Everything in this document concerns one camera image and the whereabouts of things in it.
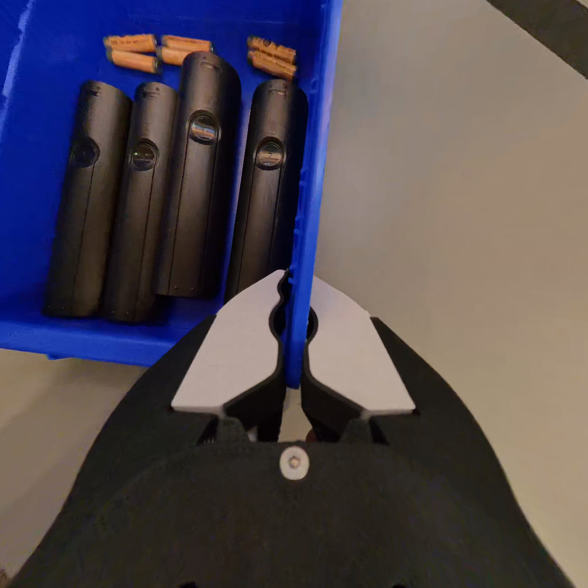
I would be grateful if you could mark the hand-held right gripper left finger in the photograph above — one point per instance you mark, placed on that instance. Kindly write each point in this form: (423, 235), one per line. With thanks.
(234, 358)

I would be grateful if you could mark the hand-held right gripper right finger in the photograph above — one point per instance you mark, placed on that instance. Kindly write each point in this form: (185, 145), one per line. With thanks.
(353, 363)

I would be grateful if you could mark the black remote control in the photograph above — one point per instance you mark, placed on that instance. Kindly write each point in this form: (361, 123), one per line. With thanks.
(202, 193)
(82, 206)
(138, 220)
(266, 206)

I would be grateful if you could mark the blue plastic bin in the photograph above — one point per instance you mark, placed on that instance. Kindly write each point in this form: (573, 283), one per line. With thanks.
(23, 206)

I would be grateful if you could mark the grey desk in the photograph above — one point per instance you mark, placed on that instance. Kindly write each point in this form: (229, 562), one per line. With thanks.
(459, 229)

